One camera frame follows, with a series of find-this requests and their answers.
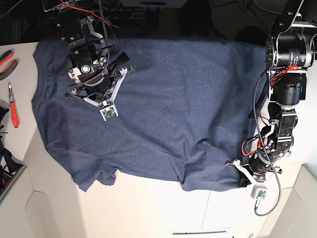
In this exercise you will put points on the blue t-shirt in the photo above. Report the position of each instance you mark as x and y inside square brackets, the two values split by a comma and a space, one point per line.
[182, 113]

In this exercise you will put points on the orange handled screwdriver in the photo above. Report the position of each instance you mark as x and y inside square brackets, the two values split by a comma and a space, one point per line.
[14, 115]

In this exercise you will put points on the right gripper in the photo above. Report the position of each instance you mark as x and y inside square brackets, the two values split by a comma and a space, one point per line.
[96, 89]

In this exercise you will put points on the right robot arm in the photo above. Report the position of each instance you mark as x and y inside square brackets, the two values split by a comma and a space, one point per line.
[83, 26]

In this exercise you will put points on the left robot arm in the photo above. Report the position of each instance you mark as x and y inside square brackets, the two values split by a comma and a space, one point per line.
[291, 48]

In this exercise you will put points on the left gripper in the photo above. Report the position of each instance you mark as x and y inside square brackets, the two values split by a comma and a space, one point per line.
[257, 165]

